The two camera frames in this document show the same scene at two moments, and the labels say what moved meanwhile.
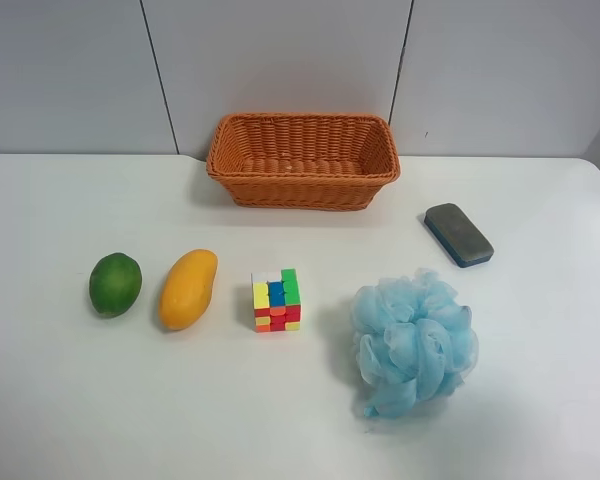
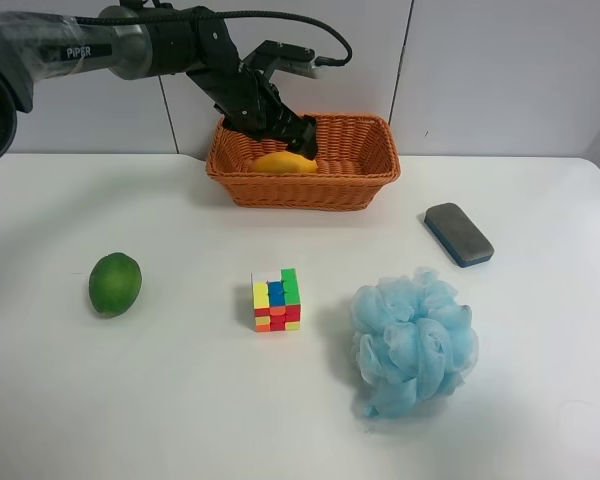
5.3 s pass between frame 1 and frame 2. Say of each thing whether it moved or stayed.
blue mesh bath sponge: stayed
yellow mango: moved
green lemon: stayed
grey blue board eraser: stayed
